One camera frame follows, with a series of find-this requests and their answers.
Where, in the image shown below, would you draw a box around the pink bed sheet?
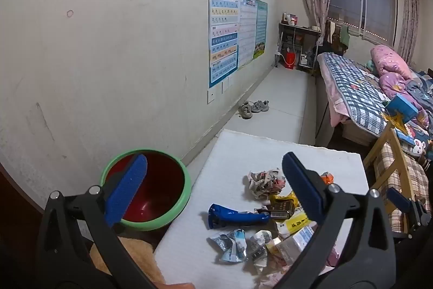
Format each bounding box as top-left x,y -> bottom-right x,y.
321,72 -> 349,127

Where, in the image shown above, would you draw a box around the pink strawberry biscuit box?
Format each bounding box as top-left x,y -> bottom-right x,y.
326,246 -> 340,267

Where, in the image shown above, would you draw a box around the wooden chair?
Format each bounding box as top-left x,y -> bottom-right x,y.
363,121 -> 433,235

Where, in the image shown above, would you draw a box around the yellow carton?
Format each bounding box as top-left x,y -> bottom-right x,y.
275,213 -> 315,239

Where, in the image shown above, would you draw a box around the teal wall poster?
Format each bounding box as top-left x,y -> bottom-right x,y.
253,0 -> 268,60

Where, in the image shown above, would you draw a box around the yellow snack wrapper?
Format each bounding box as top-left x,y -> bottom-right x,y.
269,191 -> 300,208

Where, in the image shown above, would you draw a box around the blue-bordered wall poster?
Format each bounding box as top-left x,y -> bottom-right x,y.
207,0 -> 241,89

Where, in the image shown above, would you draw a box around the blue snack wrapper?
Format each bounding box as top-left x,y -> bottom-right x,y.
207,203 -> 271,230

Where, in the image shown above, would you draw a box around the plaid chair cushion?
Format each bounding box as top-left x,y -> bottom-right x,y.
374,140 -> 432,232

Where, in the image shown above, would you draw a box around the tan fluffy cushion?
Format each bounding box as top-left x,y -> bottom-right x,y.
88,236 -> 166,289

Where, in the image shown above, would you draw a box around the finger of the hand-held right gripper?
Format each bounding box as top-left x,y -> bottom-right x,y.
386,187 -> 416,222

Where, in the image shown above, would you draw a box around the colourful picture book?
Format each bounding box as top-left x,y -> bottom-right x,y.
384,109 -> 433,154

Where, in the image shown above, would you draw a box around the red bucket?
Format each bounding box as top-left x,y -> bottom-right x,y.
282,50 -> 298,69

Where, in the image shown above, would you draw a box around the silver blue foil wrapper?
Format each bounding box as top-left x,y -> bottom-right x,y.
207,229 -> 249,264

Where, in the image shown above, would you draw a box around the bed with plaid blanket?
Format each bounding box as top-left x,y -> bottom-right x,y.
320,52 -> 406,141

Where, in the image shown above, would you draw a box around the dark brown snack wrapper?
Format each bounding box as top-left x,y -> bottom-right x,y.
254,202 -> 295,219

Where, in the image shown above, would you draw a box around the green-rimmed red basin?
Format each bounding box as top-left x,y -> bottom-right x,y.
99,148 -> 192,231

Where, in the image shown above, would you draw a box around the dark metal desk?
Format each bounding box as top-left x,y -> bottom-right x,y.
278,21 -> 322,74

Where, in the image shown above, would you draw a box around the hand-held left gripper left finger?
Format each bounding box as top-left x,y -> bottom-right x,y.
34,154 -> 156,289

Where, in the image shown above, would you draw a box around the crumpled printed paper wrapper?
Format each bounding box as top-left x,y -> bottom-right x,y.
244,168 -> 287,200

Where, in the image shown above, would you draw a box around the pink duvet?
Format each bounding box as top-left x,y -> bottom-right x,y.
370,44 -> 430,127

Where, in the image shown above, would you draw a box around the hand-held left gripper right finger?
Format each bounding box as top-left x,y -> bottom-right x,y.
271,151 -> 396,289

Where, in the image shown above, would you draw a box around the pink white snack wrapper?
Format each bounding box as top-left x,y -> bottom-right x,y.
267,226 -> 317,267

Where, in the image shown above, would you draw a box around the crumpled white wrapper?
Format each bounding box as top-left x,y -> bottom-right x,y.
248,230 -> 274,274

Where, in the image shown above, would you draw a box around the white chart wall poster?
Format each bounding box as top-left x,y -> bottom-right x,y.
237,0 -> 259,70

